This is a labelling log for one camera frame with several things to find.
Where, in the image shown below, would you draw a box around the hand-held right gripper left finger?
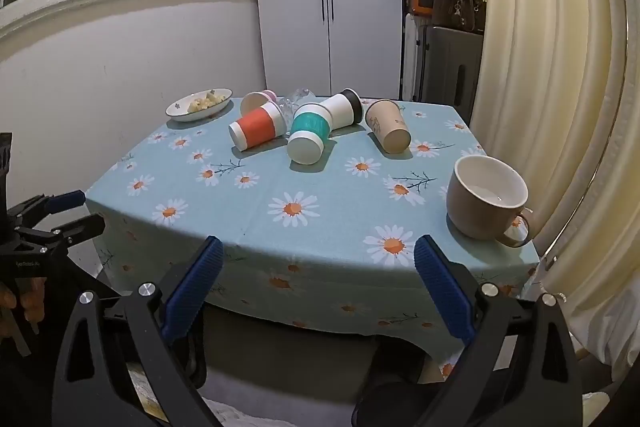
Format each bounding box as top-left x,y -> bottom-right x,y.
50,235 -> 224,427

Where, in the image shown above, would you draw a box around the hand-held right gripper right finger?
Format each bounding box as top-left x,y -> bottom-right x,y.
414,234 -> 586,427

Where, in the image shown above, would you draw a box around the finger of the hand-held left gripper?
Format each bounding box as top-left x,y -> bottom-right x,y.
7,190 -> 86,222
15,213 -> 106,254

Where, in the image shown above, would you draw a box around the brown paper cup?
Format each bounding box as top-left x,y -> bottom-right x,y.
364,99 -> 412,154

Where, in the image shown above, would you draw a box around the orange and white paper cup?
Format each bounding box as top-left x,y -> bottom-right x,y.
228,100 -> 287,152

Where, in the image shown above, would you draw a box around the pink paper cup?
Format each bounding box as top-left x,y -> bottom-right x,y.
239,89 -> 279,118

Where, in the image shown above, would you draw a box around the teal and white paper cup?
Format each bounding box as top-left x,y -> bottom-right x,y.
286,102 -> 334,166

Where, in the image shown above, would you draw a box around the white cup with black lid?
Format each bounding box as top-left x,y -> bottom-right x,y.
320,88 -> 364,130

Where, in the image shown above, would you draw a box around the clear plastic cup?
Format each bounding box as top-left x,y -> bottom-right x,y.
277,87 -> 314,124

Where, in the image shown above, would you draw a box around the person's left hand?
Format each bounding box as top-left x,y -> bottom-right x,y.
0,279 -> 47,338

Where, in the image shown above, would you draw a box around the beige ceramic mug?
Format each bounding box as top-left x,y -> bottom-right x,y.
446,155 -> 535,249

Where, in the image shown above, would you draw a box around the white plate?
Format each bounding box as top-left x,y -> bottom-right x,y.
166,88 -> 234,123

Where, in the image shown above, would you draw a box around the blue daisy print tablecloth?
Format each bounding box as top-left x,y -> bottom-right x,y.
84,96 -> 544,383

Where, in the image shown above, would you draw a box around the pale food pieces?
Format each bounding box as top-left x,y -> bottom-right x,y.
188,90 -> 227,113

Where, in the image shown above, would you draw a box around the dark grey suitcase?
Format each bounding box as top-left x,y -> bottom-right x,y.
416,24 -> 484,124

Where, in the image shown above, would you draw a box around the cream curtain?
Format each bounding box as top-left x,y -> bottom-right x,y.
449,0 -> 632,380

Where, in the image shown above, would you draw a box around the white folded panel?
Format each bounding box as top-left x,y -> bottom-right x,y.
402,12 -> 427,101

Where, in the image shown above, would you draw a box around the black handbag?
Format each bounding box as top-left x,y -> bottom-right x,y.
432,0 -> 487,33

